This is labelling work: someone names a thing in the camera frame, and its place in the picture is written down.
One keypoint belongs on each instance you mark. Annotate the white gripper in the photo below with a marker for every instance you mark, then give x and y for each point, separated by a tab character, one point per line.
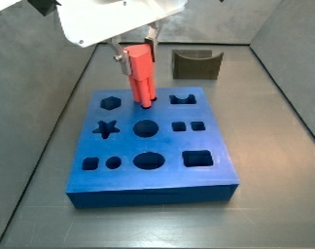
92	21

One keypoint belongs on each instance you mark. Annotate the red three prong object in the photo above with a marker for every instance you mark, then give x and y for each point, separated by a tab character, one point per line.
143	74

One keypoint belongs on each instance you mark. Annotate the blue shape sorting board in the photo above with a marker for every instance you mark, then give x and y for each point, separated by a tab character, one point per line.
151	156

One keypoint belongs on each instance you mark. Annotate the black curved holder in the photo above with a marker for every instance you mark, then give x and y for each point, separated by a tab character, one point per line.
196	64

